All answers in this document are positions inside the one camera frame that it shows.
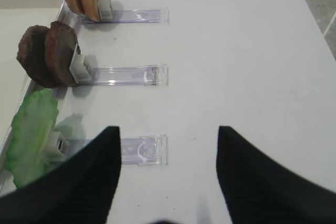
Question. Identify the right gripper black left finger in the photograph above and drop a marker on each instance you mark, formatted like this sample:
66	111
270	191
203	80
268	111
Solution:
81	190

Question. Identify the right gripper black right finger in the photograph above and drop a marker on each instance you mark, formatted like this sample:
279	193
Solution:
257	189

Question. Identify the green lettuce leaf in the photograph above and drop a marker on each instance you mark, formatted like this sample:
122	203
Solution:
40	143

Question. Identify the outer brown meat patty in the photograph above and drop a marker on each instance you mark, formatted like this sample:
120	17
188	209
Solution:
31	56

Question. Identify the brown meat patty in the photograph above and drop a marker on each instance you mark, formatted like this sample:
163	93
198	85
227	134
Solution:
60	45
31	56

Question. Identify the inner brown meat patty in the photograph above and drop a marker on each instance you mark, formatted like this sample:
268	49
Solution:
60	45

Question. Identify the white metal tray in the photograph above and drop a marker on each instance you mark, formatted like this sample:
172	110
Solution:
16	17

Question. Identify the clear lettuce holder rail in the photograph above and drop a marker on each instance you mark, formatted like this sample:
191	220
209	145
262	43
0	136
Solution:
141	151

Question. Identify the clear patty holder rail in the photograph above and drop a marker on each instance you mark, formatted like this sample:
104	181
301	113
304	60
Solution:
85	74

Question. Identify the clear bread holder rail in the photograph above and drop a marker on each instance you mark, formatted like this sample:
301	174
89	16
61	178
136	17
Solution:
113	16

